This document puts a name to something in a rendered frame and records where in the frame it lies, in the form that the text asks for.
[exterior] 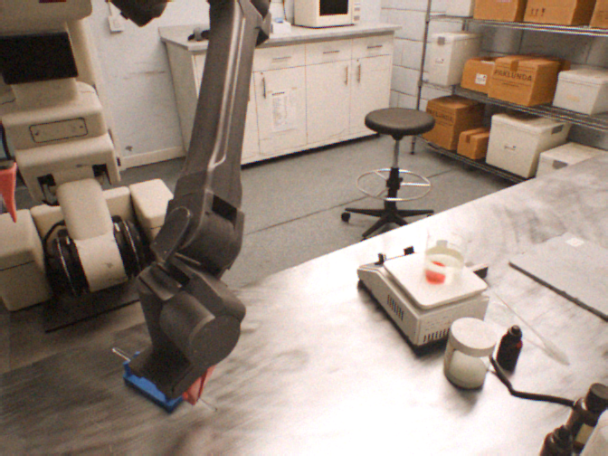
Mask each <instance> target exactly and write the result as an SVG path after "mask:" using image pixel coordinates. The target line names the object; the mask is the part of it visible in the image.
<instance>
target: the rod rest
mask: <svg viewBox="0 0 608 456"><path fill-rule="evenodd" d="M129 362H130V361H125V362H124V363H123V366H124V368H125V371H126V373H125V374H123V379H124V381H125V382H127V383H128V384H130V385H132V386H134V387H135V388H137V389H138V390H139V391H140V392H142V393H143V394H145V395H147V396H149V397H150V398H152V399H153V400H155V401H156V402H158V403H159V404H161V405H163V406H164V407H165V408H167V409H168V410H170V411H172V410H174V409H175V408H176V407H177V406H178V405H179V404H180V403H181V402H182V401H183V400H184V398H183V396H182V395H181V396H180V397H179V398H177V399H175V400H172V399H170V398H169V397H167V396H165V395H164V394H162V393H161V392H159V391H158V390H157V389H156V386H155V385H153V384H152V383H150V382H149V381H148V380H146V379H145V378H143V377H142V378H140V379H139V378H137V377H136V376H134V375H132V374H131V371H130V369H129V366H128V363H129Z"/></svg>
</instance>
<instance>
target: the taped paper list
mask: <svg viewBox="0 0 608 456"><path fill-rule="evenodd" d="M296 89H297V87H291V89H286V90H275V91H272V90H268V93H270V107H271V133H273V132H278V131H282V130H287V129H293V128H297V123H296V101H295V90H296Z"/></svg>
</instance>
